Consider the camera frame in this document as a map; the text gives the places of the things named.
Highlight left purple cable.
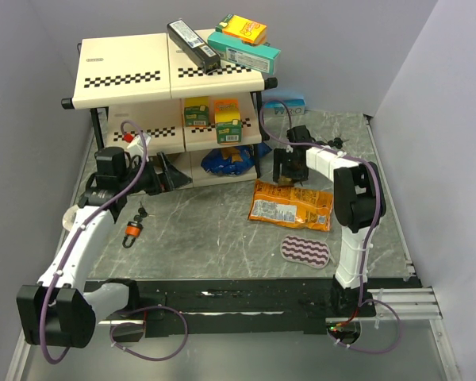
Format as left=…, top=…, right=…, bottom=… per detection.
left=38, top=120, right=190, bottom=364

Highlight large brass long-shackle padlock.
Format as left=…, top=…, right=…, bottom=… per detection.
left=277, top=175, right=295, bottom=187

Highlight purple wavy sponge pad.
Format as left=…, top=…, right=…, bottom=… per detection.
left=280, top=235, right=336, bottom=269

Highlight green yellow box right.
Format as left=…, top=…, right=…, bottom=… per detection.
left=213, top=98, right=243, bottom=144

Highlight purple cable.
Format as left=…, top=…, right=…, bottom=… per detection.
left=38, top=120, right=190, bottom=364
left=259, top=98, right=401, bottom=355

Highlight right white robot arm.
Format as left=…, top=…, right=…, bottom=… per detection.
left=274, top=125, right=386, bottom=316

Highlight teal toothpaste box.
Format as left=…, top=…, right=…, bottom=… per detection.
left=207, top=31, right=281, bottom=75

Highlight green yellow box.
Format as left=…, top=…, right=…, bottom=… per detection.
left=213, top=98, right=243, bottom=144
left=183, top=96, right=209, bottom=127

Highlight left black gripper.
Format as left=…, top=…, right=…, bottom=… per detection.
left=118, top=152, right=191, bottom=196

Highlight clear tape roll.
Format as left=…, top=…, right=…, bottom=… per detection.
left=62, top=205, right=79, bottom=232

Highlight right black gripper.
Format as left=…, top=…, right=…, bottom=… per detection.
left=273, top=148, right=309, bottom=184

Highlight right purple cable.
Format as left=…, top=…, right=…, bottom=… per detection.
left=259, top=98, right=401, bottom=355

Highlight green yellow box left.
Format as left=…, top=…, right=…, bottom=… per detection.
left=183, top=96, right=209, bottom=127

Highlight blue white toothpaste box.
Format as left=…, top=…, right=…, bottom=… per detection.
left=260, top=97, right=306, bottom=117

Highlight long black box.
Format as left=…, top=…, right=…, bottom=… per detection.
left=167, top=19, right=221, bottom=74

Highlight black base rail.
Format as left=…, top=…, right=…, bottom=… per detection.
left=87, top=276, right=386, bottom=339

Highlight blue chip bag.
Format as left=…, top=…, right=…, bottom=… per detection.
left=201, top=143, right=272, bottom=176

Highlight beige checkered three-tier shelf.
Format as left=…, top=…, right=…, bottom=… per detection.
left=61, top=33, right=277, bottom=187

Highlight black key bunch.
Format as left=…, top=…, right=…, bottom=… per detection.
left=326, top=137, right=347, bottom=150

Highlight orange black padlock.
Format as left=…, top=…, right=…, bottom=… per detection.
left=122, top=221, right=143, bottom=248

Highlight orange kettle chip bag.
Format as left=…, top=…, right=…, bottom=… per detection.
left=248, top=179, right=334, bottom=232

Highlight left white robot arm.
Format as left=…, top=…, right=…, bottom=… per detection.
left=17, top=147, right=192, bottom=348

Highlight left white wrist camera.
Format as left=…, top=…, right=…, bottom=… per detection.
left=123, top=133, right=152, bottom=157

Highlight orange yellow snack box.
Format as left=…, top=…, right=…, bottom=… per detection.
left=215, top=13, right=267, bottom=45

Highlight black keys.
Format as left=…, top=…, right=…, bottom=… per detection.
left=133, top=203, right=148, bottom=223

